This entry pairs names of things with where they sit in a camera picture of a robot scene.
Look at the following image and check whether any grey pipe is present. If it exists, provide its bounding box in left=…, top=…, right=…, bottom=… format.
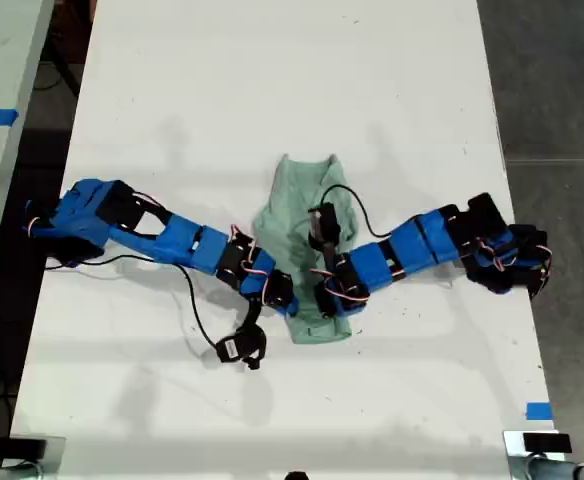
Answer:
left=0, top=462, right=43, bottom=480
left=525, top=457, right=584, bottom=480

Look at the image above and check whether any pale green T-shirt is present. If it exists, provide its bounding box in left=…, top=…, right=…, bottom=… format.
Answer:
left=250, top=153, right=361, bottom=347

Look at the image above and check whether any short blue tape strip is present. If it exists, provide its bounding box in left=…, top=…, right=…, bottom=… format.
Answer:
left=525, top=401, right=555, bottom=422

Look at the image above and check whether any black camera stalk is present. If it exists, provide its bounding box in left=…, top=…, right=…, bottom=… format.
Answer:
left=321, top=243, right=340, bottom=275
left=243, top=296, right=266, bottom=332

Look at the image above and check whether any black camera box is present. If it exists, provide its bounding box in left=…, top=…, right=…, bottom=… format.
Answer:
left=307, top=201, right=343, bottom=252
left=214, top=323, right=270, bottom=373

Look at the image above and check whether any metal table bracket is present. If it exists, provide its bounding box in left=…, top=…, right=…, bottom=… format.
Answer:
left=8, top=435, right=68, bottom=472
left=502, top=429, right=574, bottom=480

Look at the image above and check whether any small black box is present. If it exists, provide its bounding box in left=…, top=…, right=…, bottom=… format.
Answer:
left=8, top=437, right=49, bottom=459
left=522, top=432, right=573, bottom=454

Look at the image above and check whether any black camera cable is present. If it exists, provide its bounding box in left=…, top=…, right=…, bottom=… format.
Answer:
left=318, top=184, right=399, bottom=239
left=45, top=254, right=221, bottom=349

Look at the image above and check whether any white side table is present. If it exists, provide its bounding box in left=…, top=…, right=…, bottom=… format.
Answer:
left=0, top=0, right=56, bottom=324

